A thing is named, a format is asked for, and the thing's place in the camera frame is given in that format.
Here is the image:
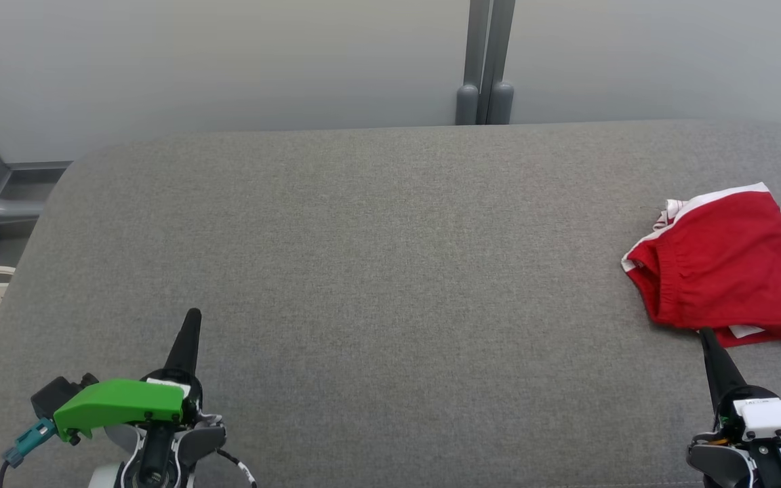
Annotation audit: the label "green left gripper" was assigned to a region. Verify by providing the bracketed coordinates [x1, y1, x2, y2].
[54, 308, 203, 442]

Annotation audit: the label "red white-striped Bulls shorts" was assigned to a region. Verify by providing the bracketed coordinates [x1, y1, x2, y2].
[621, 182, 781, 342]

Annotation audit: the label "grey metal partition post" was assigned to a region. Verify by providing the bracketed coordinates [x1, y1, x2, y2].
[455, 0, 517, 127]

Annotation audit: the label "black cable with teal connector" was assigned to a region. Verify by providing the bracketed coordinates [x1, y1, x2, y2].
[0, 417, 59, 488]

